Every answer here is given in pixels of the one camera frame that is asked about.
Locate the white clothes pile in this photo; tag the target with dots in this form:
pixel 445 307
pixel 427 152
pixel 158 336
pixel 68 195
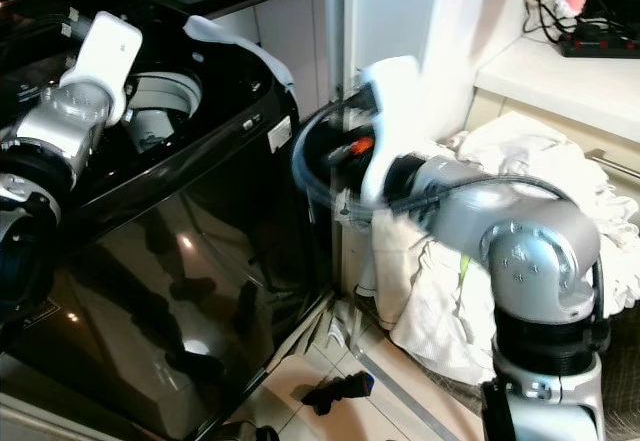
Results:
pixel 440 311

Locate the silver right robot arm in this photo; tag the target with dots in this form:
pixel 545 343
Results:
pixel 530 241

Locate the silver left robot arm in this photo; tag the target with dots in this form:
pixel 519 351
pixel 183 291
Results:
pixel 50 136

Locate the black top-loading washing machine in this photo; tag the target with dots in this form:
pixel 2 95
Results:
pixel 190 251

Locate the yellow-green cloth strip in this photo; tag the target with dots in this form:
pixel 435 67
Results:
pixel 464 266

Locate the small black floor object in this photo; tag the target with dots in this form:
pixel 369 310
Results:
pixel 335 391

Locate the grey patterned floor cloth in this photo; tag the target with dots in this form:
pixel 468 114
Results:
pixel 455 391

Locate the black power strip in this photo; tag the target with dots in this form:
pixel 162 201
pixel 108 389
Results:
pixel 600 44

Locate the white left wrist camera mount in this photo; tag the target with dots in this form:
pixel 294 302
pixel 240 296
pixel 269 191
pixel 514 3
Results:
pixel 105 56

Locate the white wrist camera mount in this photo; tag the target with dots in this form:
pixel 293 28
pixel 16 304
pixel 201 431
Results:
pixel 390 121
pixel 105 56

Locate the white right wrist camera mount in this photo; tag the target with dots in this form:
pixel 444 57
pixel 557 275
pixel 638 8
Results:
pixel 390 121

